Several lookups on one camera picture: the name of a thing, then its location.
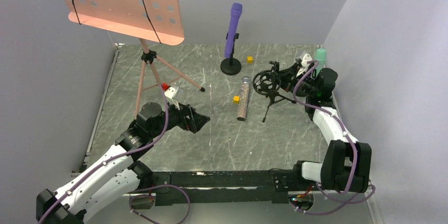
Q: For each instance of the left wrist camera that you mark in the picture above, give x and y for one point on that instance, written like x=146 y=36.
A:
x=172 y=93

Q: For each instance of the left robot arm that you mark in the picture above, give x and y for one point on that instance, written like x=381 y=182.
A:
x=119 y=170

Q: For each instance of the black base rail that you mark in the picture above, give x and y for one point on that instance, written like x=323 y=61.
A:
x=274 y=185

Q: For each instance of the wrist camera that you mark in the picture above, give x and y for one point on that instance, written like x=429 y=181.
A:
x=303 y=63
x=172 y=93

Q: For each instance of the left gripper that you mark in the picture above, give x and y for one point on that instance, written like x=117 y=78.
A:
x=190 y=118

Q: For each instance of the yellow cube far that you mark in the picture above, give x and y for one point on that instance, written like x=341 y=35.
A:
x=250 y=59

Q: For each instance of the black round-base clamp stand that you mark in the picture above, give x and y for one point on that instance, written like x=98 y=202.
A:
x=231 y=66

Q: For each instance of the mint green microphone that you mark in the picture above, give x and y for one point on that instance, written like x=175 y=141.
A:
x=320 y=56

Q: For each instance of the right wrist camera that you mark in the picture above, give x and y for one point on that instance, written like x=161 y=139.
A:
x=303 y=63

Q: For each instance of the aluminium table frame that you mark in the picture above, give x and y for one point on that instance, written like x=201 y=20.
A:
x=87 y=155

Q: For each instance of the glitter silver microphone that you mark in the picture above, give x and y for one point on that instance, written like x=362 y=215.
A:
x=244 y=98

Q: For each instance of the pink perforated music stand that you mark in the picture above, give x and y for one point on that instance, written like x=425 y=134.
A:
x=148 y=20

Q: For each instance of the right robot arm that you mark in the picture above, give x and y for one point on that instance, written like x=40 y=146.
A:
x=346 y=164

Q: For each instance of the black shock mount tripod stand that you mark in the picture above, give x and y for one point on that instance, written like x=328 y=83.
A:
x=268 y=84

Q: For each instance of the purple microphone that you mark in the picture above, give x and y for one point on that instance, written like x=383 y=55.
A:
x=235 y=14

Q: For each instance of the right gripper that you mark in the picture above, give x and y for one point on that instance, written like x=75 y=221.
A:
x=285 y=76

